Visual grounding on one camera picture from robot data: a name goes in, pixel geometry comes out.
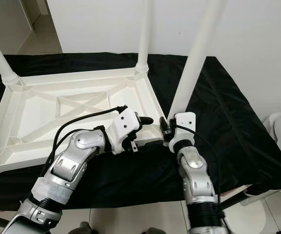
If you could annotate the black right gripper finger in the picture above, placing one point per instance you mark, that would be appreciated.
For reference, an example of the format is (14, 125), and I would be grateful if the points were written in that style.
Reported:
(165, 124)

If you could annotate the grey robot right leg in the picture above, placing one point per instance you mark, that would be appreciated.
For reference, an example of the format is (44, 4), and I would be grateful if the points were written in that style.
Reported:
(152, 232)

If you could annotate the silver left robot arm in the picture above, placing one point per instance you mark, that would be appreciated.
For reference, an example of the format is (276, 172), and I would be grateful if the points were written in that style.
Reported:
(72, 165)

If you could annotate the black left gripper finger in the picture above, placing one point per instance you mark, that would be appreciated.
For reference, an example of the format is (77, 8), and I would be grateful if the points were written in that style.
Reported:
(144, 120)

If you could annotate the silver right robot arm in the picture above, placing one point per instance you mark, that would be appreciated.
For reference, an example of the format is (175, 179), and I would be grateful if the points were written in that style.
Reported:
(196, 180)

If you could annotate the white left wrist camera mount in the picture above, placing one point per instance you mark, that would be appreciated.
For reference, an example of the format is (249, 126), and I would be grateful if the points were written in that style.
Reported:
(126, 122)

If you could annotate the white plastic children table top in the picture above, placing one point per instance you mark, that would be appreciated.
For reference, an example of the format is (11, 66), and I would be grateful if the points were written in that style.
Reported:
(43, 112)

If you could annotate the grey robot left leg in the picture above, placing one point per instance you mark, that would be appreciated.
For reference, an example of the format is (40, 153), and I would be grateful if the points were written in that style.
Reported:
(81, 228)

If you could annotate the grey robot leg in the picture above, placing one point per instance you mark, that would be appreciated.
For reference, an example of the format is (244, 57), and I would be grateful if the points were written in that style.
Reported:
(152, 232)
(81, 228)

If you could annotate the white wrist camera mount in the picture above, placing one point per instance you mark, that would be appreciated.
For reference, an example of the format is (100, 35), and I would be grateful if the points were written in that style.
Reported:
(187, 121)
(126, 122)

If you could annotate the black cloth table cover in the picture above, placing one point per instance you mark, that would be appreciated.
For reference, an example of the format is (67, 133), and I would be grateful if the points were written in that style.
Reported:
(243, 136)

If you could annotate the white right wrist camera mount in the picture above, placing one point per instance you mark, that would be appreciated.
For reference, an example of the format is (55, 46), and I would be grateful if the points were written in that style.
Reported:
(187, 121)

